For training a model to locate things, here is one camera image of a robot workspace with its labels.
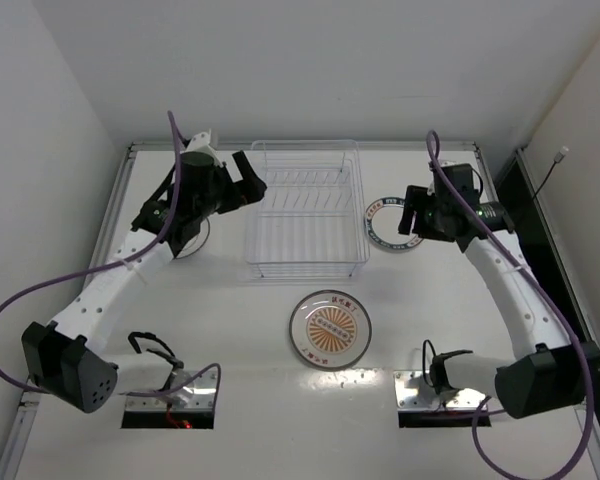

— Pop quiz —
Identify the clear wire dish rack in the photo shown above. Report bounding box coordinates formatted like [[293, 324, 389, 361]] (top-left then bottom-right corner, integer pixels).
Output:
[[244, 140, 370, 281]]

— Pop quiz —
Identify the green rimmed white plate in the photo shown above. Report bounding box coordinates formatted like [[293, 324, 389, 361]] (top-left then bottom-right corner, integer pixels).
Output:
[[175, 219, 211, 259]]

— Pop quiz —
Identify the metal base plate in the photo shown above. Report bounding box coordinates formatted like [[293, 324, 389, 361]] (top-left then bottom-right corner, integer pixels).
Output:
[[393, 370, 485, 413], [124, 367, 219, 413]]

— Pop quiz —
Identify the orange sunburst plate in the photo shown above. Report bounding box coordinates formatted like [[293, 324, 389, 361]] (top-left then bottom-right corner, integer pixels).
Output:
[[288, 289, 373, 371]]

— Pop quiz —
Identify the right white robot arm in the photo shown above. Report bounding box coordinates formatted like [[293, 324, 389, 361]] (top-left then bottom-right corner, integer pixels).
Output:
[[398, 164, 600, 419]]

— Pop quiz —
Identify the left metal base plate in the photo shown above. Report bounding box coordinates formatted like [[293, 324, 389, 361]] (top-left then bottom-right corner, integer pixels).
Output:
[[124, 367, 219, 413]]

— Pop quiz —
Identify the blue rimmed white plate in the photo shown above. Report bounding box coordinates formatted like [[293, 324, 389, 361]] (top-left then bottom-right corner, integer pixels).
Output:
[[364, 196, 422, 254]]

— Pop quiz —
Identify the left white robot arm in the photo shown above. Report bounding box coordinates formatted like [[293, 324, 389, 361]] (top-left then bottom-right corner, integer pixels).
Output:
[[21, 150, 266, 413]]

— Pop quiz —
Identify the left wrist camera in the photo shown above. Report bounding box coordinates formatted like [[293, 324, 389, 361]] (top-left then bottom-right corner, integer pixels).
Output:
[[185, 130, 216, 156]]

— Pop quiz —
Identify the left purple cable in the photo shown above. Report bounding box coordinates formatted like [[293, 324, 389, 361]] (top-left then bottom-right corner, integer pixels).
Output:
[[0, 110, 222, 401]]

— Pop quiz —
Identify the black wall cable with plug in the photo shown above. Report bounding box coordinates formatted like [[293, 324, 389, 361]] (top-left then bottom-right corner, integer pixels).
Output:
[[532, 145, 570, 199]]

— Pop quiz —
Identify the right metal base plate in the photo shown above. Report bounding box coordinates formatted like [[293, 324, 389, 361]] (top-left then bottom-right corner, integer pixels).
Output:
[[393, 370, 485, 413]]

